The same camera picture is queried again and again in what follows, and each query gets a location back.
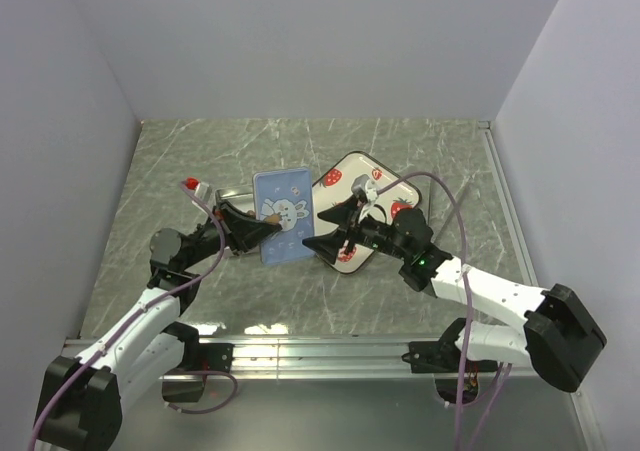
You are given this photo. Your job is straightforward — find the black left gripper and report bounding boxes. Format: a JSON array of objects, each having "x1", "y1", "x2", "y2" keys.
[{"x1": 182, "y1": 199, "x2": 282, "y2": 270}]

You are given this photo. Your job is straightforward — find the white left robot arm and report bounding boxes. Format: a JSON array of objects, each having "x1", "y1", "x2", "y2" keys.
[{"x1": 28, "y1": 202, "x2": 282, "y2": 450}]

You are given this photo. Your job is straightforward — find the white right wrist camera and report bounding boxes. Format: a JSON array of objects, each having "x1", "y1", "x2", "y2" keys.
[{"x1": 351, "y1": 174, "x2": 379, "y2": 214}]

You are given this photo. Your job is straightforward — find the aluminium right side rail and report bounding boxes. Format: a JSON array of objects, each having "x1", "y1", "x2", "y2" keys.
[{"x1": 477, "y1": 121, "x2": 538, "y2": 286}]

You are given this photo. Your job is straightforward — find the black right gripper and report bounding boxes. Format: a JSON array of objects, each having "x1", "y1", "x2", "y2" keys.
[{"x1": 303, "y1": 194, "x2": 412, "y2": 264}]

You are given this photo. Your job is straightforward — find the white strawberry square plate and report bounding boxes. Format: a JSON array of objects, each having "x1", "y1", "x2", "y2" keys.
[{"x1": 312, "y1": 151, "x2": 422, "y2": 275}]

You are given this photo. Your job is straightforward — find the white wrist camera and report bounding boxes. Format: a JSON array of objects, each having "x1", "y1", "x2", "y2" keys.
[
  {"x1": 180, "y1": 177, "x2": 213, "y2": 209},
  {"x1": 351, "y1": 174, "x2": 379, "y2": 214}
]

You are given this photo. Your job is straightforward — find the aluminium rail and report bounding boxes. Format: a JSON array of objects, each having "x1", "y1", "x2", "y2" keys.
[
  {"x1": 201, "y1": 335, "x2": 427, "y2": 380},
  {"x1": 477, "y1": 121, "x2": 538, "y2": 286}
]

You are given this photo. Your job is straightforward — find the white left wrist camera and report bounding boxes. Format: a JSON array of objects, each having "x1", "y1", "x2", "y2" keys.
[{"x1": 180, "y1": 177, "x2": 213, "y2": 209}]

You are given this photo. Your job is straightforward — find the silver metal tongs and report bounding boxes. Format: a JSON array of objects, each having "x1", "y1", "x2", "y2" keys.
[{"x1": 427, "y1": 177, "x2": 473, "y2": 244}]

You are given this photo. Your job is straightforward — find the silver metal tin box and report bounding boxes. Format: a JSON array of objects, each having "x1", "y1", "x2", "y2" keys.
[{"x1": 214, "y1": 185, "x2": 259, "y2": 257}]

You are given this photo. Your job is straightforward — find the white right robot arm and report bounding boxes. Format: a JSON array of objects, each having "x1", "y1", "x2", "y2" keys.
[{"x1": 302, "y1": 197, "x2": 607, "y2": 393}]

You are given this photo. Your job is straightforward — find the aluminium front rail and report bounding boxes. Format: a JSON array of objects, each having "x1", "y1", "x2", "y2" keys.
[{"x1": 201, "y1": 335, "x2": 427, "y2": 380}]

